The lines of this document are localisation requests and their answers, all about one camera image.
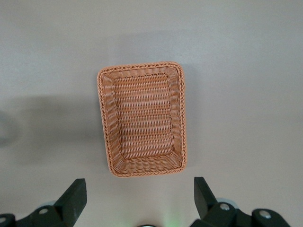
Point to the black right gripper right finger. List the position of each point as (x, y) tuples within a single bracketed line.
[(213, 212)]

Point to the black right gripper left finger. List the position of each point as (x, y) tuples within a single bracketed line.
[(68, 205)]

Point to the brown wicker basket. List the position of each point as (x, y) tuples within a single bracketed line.
[(144, 118)]

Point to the brown table cover sheet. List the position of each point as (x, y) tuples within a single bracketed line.
[(236, 71)]

